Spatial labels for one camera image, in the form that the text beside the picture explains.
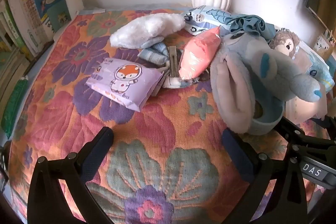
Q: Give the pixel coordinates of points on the white fluffy plush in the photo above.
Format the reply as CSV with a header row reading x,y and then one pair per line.
x,y
139,33

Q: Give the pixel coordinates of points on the brown hedgehog plush toy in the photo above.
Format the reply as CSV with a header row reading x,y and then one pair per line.
x,y
286,41

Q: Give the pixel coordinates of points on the row of books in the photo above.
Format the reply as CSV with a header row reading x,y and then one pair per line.
x,y
10,56

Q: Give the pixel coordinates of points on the white chart booklet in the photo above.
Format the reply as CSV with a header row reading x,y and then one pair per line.
x,y
19,3

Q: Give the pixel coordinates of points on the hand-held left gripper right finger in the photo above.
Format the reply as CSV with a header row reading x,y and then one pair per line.
x,y
236,151

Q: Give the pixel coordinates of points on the pink plastic packet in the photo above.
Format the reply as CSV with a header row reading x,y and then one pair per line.
x,y
197,54

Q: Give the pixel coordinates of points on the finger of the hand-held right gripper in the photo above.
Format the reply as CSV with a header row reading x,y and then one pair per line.
x,y
304,138

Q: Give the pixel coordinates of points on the green packet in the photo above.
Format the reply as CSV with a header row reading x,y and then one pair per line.
x,y
13,106

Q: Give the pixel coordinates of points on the blue checked fabric scrunchie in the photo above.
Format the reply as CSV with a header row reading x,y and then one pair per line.
x,y
155,54

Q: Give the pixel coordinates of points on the blue cover workbook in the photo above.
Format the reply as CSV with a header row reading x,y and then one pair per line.
x,y
50,1

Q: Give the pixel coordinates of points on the floral blanket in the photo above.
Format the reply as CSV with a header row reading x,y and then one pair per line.
x,y
157,121

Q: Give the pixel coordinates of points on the blue white tissue pack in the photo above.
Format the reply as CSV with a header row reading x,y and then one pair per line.
x,y
204,16

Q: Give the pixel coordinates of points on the metal hair clip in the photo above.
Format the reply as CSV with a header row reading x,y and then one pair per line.
x,y
173,61

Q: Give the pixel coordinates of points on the blue elephant plush toy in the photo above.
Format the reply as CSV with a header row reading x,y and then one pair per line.
x,y
241,61

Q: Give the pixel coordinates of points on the purple tissue pack fox print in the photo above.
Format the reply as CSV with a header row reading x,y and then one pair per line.
x,y
123,82

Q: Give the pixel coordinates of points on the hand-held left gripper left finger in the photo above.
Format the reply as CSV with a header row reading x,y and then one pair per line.
x,y
103,140

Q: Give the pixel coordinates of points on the grey-blue bunched cloth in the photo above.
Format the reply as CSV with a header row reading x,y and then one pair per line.
x,y
249,23

